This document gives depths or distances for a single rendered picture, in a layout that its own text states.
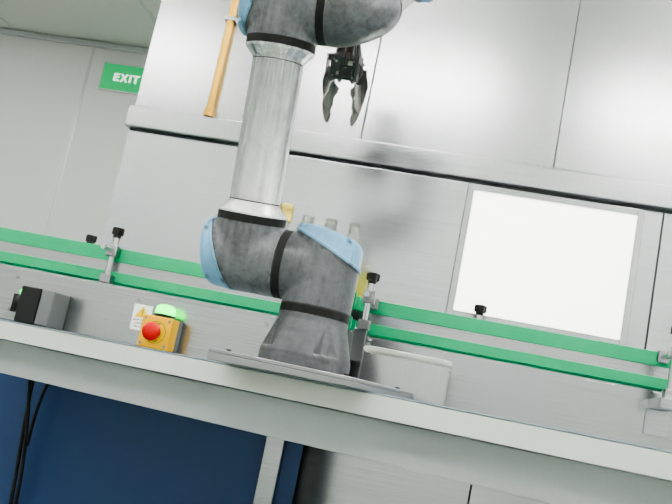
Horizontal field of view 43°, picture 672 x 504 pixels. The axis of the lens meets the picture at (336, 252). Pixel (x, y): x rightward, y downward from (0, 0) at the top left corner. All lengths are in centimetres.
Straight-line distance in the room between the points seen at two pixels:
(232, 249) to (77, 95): 468
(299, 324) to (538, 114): 113
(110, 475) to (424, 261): 89
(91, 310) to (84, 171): 385
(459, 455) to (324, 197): 110
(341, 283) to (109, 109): 463
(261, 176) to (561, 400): 88
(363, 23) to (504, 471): 72
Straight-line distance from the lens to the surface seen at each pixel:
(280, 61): 140
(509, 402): 191
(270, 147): 139
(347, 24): 139
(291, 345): 132
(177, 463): 193
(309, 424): 131
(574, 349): 195
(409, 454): 125
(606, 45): 235
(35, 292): 197
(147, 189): 234
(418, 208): 215
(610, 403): 193
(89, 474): 200
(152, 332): 183
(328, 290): 134
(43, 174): 593
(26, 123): 610
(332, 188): 218
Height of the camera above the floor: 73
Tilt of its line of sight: 9 degrees up
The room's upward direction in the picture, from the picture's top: 12 degrees clockwise
